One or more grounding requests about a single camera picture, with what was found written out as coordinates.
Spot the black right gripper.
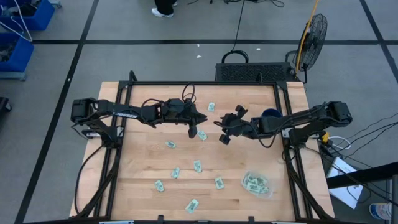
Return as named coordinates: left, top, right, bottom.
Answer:
left=214, top=105, right=254, bottom=146

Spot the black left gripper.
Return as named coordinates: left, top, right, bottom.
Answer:
left=161, top=98, right=208, bottom=139

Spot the blue ceramic mug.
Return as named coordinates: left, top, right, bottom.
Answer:
left=261, top=108, right=283, bottom=121

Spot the black perforated computer case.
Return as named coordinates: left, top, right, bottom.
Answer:
left=215, top=62, right=295, bottom=83

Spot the person's white shoe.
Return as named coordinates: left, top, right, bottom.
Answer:
left=151, top=7, right=174, bottom=19

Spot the person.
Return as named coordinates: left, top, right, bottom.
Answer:
left=151, top=0, right=178, bottom=19

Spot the black floor fan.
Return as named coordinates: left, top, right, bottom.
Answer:
left=285, top=12, right=329, bottom=84

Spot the white cardboard box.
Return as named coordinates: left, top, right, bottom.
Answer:
left=328, top=156, right=364, bottom=210

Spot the black metal beam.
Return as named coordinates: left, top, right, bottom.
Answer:
left=326, top=161, right=398, bottom=190

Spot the white blue plastic jug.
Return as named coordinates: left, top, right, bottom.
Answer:
left=369, top=202, right=393, bottom=221

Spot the blue storage bin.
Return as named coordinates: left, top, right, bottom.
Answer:
left=0, top=0, right=56, bottom=31
left=0, top=32, right=35, bottom=73

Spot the black power cable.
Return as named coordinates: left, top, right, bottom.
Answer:
left=221, top=0, right=249, bottom=65

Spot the yellow cable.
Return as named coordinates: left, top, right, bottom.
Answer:
left=294, top=0, right=321, bottom=75

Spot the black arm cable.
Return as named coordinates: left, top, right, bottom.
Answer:
left=73, top=143, right=106, bottom=215

